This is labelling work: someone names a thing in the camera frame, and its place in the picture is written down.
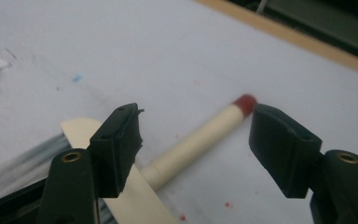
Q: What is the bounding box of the white table cover sheet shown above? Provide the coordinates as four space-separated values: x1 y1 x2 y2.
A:
0 0 358 224

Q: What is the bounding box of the cream brush with red cap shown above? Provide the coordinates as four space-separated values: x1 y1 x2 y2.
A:
0 93 258 224

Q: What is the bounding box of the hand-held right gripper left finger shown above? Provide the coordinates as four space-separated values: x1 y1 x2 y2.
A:
36 102 145 224

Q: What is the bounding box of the wooden table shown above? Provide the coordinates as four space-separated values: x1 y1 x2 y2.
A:
193 0 358 76

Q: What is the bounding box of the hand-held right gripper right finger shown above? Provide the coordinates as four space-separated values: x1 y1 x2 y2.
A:
248 103 358 224

